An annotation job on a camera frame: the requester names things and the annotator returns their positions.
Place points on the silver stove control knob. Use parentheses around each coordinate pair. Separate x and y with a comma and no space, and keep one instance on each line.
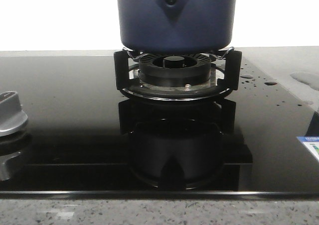
(12,117)

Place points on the dark blue cooking pot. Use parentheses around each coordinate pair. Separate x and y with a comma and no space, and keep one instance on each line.
(176,26)

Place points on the blue energy label sticker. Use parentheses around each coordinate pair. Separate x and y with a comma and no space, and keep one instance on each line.
(311,144)

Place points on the black pot support grate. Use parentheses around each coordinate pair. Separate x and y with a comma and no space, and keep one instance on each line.
(225,72)

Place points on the black round gas burner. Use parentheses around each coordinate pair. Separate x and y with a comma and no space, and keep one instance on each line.
(168,72)

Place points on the black glass gas stove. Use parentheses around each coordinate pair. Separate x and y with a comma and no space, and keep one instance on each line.
(84,139)

